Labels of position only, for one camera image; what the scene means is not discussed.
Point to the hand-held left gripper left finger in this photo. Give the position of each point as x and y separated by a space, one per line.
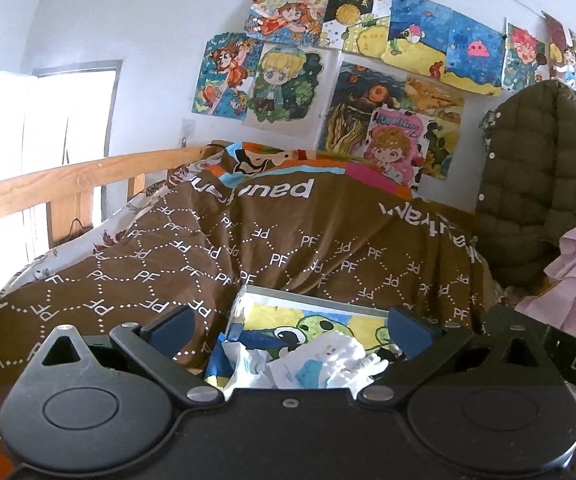
172 329

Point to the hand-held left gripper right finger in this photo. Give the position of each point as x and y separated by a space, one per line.
410 334

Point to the white blue bag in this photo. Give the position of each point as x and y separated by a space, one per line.
240 367

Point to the white cloth with blue print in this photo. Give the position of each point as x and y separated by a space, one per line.
333 360

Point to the yellow green cartoon cloth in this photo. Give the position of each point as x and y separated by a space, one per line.
318 322

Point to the grey storage box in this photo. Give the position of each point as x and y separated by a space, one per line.
313 300

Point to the brown printed patchwork blanket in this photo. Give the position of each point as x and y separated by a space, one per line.
268 240

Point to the olive puffer jacket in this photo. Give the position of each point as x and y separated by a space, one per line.
533 175

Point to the window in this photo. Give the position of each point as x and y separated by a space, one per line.
32 115

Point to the pink girl wall poster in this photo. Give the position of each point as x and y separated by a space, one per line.
395 147

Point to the wooden bed rail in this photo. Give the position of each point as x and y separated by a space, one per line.
52 185

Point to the colourful wall posters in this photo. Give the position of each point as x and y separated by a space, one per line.
443 125

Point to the dark swirly wall poster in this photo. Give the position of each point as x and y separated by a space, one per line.
358 110

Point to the orange haired girl wall poster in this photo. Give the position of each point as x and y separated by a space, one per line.
225 77

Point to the blonde figure wall poster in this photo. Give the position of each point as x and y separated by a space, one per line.
288 85

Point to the pink jellyfish wall poster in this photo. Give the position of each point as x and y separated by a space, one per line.
475 55

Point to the blue sea fish wall poster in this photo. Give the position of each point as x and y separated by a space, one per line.
418 35

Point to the blue dress figure wall poster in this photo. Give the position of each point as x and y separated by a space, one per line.
570 57

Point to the red haired figure wall poster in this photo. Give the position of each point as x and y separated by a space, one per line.
523 52

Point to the starry space wall poster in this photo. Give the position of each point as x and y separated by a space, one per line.
355 15

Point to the flying girl wall poster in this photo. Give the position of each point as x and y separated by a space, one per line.
288 17

